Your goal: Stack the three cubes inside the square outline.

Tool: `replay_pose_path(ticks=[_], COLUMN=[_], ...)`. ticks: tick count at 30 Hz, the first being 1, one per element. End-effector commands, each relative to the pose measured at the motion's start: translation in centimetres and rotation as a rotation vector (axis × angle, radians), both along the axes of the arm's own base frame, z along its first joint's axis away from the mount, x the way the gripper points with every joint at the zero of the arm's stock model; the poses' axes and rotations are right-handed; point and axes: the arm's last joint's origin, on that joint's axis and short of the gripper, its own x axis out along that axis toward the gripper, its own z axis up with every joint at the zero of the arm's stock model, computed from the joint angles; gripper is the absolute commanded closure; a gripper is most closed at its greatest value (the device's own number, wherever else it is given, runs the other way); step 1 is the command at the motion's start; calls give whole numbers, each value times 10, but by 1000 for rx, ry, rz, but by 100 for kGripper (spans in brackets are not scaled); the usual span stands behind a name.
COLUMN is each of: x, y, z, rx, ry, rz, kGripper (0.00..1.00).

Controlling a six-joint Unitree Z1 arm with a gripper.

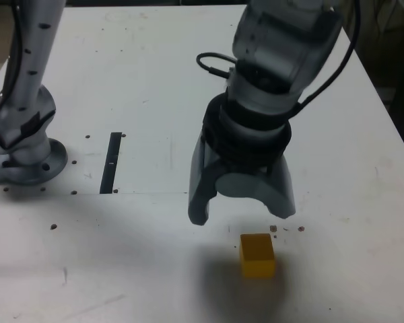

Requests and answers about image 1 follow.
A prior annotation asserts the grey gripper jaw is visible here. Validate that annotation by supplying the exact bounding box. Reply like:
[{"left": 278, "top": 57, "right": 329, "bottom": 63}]
[
  {"left": 187, "top": 133, "right": 223, "bottom": 227},
  {"left": 215, "top": 155, "right": 297, "bottom": 221}
]

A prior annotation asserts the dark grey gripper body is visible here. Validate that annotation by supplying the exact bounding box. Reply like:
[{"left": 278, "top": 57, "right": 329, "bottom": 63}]
[{"left": 217, "top": 159, "right": 276, "bottom": 176}]

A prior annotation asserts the yellow cube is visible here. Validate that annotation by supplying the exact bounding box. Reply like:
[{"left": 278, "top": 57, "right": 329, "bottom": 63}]
[{"left": 239, "top": 233, "right": 277, "bottom": 279}]

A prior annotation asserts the black tape strip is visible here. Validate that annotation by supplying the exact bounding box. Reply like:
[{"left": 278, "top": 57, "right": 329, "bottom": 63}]
[{"left": 99, "top": 132, "right": 123, "bottom": 195}]

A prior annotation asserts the white metal frame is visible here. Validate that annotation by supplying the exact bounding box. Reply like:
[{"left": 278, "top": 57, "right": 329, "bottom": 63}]
[{"left": 351, "top": 0, "right": 404, "bottom": 65}]

